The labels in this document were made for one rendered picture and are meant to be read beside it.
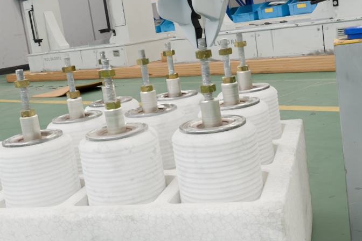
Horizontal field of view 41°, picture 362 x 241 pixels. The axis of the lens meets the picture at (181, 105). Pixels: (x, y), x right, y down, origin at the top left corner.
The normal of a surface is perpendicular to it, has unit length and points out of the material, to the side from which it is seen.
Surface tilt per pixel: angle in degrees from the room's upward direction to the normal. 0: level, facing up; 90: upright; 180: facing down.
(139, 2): 90
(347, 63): 90
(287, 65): 90
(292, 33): 90
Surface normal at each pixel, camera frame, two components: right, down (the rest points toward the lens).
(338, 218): -0.14, -0.98
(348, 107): -0.29, 0.20
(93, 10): 0.71, 0.02
